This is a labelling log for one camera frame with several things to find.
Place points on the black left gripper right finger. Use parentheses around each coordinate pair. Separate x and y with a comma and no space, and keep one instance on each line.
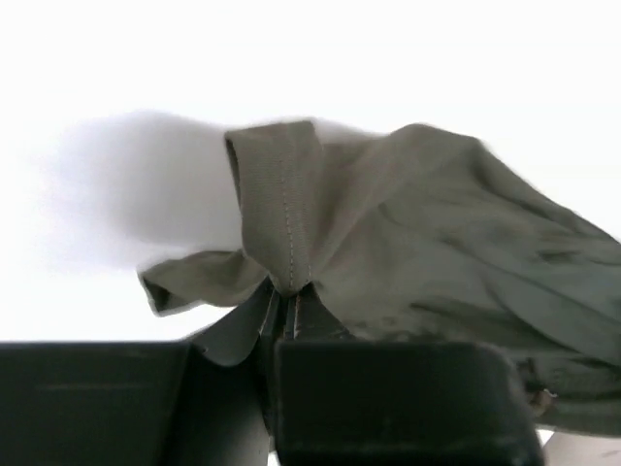
(342,401)

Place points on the olive green shorts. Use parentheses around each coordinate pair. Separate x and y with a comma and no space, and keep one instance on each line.
(422,233)

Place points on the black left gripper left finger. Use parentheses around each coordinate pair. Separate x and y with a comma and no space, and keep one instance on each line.
(186,402)

